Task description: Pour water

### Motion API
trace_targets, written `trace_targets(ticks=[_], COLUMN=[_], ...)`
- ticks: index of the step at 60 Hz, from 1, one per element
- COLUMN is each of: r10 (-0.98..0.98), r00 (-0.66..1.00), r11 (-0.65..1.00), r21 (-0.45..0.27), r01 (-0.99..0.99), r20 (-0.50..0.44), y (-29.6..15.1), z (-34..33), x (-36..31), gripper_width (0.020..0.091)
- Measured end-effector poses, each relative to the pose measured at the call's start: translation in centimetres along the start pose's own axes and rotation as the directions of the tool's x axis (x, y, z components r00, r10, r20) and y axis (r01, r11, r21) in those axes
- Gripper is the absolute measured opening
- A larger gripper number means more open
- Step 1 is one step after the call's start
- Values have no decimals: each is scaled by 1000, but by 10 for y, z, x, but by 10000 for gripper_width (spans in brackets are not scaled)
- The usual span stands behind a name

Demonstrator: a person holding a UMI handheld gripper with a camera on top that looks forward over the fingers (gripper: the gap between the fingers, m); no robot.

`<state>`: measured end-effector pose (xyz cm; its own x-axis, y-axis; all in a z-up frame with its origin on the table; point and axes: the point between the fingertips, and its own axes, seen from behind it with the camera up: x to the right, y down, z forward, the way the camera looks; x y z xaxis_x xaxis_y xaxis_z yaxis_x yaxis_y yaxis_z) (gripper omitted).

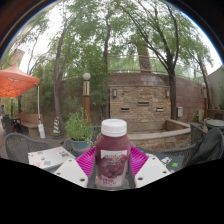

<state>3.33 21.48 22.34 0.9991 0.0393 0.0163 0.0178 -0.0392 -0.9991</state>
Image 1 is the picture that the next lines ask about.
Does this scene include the dark-trunked tree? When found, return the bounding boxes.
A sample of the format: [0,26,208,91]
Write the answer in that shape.
[123,0,214,121]

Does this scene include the leaning slender tree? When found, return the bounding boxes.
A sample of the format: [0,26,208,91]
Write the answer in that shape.
[29,6,101,134]

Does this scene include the globe-topped lamp post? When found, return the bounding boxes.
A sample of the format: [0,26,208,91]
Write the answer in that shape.
[82,72,92,124]

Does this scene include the black jacket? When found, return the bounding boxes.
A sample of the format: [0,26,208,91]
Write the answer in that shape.
[186,127,224,168]

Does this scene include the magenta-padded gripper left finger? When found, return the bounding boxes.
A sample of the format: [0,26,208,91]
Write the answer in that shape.
[53,146,101,189]

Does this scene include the potted green plant teal pot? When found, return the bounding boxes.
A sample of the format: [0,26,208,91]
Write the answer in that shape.
[64,108,95,156]

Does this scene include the orange canopy with white pole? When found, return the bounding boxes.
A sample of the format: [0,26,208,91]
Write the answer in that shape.
[0,63,46,139]

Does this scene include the silver laptop with stickers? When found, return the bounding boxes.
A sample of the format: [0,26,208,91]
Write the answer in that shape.
[27,146,77,169]

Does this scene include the pink juice bottle white cap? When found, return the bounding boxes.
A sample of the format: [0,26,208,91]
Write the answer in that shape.
[94,118,132,189]

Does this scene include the blue yellow striped cone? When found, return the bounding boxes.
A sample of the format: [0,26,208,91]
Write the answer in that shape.
[53,116,62,135]

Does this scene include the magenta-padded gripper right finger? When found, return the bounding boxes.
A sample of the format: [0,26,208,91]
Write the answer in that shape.
[130,145,174,188]

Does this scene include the black laptop with stickers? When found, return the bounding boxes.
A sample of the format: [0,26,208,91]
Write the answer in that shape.
[146,151,185,174]

